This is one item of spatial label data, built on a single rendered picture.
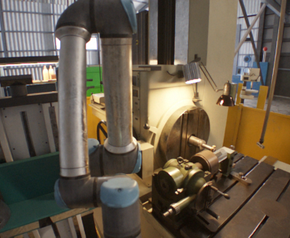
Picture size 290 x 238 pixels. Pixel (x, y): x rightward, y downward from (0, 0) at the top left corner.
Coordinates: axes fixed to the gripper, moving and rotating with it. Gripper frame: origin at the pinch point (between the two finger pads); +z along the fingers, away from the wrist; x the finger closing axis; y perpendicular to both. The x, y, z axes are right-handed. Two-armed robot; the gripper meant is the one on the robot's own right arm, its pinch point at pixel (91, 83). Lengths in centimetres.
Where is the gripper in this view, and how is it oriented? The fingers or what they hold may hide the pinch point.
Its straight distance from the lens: 177.7
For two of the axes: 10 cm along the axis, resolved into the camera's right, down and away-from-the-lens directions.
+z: 8.1, -1.8, 5.5
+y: -5.0, 2.9, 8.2
